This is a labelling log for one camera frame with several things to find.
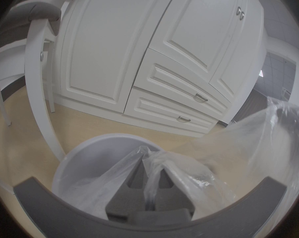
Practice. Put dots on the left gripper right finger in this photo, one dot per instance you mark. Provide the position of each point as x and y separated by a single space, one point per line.
179 203

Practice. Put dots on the white trash bin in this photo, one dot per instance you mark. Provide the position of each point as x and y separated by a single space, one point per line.
90 157

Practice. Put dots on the white wardrobe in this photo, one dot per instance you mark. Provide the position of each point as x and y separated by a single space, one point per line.
129 46

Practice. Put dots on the white chair with grey seat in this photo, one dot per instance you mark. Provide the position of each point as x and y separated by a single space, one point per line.
35 66

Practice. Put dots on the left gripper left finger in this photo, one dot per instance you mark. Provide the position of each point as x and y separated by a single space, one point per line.
119 197

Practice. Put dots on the clear plastic bag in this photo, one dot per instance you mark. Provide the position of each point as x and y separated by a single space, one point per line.
238 145

